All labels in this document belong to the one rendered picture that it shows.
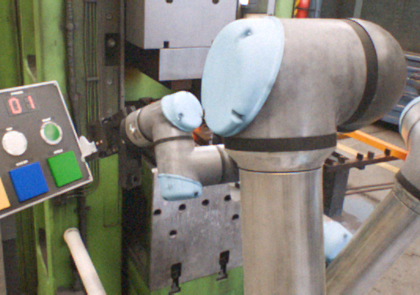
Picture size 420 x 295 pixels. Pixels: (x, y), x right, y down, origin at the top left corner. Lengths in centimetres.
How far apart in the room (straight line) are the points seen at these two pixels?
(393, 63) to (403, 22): 947
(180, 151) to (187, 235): 76
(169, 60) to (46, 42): 36
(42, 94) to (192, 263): 79
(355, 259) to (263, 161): 44
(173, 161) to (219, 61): 36
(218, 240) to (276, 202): 117
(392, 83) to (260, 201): 18
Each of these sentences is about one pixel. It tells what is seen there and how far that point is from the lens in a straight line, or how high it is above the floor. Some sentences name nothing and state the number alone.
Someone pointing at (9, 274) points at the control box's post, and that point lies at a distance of 135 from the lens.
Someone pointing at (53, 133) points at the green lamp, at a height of 109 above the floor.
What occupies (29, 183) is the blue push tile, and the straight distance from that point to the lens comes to 110.
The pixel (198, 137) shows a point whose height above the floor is 100.
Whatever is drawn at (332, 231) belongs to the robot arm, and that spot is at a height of 101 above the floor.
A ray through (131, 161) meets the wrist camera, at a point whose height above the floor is 111.
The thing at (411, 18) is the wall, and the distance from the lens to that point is 987.
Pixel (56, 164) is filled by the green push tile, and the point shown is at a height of 102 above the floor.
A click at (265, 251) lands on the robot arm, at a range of 47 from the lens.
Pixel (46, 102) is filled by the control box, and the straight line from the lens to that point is 118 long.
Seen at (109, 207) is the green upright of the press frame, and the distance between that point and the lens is 160.
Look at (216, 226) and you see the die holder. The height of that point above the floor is 66.
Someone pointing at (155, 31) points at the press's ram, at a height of 132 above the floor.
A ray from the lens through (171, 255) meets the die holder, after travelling 154.
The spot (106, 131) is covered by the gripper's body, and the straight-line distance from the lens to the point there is 94.
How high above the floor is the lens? 149
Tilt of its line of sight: 19 degrees down
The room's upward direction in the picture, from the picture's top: 3 degrees clockwise
